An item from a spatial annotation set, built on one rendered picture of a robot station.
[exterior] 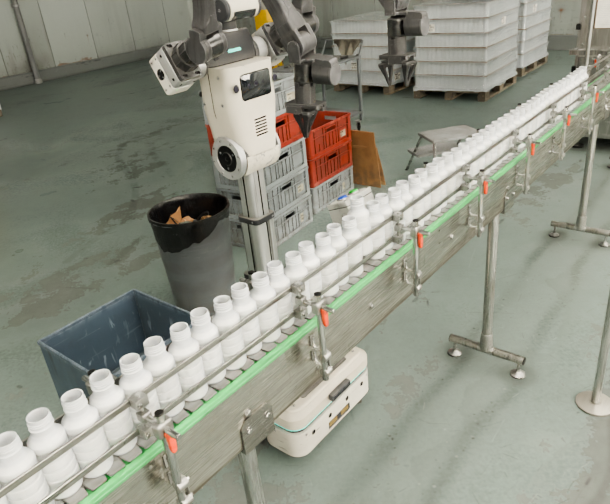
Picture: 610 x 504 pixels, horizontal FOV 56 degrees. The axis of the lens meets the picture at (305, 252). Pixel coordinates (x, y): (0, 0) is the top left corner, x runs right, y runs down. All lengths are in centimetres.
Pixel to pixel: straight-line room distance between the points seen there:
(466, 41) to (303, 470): 629
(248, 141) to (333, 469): 130
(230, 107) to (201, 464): 116
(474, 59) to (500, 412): 577
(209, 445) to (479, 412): 159
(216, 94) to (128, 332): 82
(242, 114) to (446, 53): 613
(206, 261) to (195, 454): 199
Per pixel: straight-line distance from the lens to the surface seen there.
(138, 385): 110
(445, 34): 790
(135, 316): 182
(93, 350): 178
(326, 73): 154
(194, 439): 122
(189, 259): 311
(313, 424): 233
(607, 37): 572
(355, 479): 235
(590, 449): 258
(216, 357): 121
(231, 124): 198
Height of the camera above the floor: 177
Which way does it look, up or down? 27 degrees down
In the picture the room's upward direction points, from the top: 6 degrees counter-clockwise
